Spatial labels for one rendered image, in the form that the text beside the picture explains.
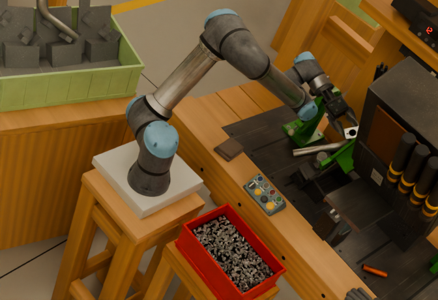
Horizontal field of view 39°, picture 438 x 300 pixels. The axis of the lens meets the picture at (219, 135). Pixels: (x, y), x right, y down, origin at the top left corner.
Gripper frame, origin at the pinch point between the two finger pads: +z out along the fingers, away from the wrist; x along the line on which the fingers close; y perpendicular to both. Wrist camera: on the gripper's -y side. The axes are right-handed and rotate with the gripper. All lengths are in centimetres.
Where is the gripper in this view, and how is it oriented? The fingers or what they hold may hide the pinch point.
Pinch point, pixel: (353, 135)
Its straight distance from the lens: 229.9
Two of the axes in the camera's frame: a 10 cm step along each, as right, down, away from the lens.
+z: 5.0, 8.3, -2.5
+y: -1.9, -1.8, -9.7
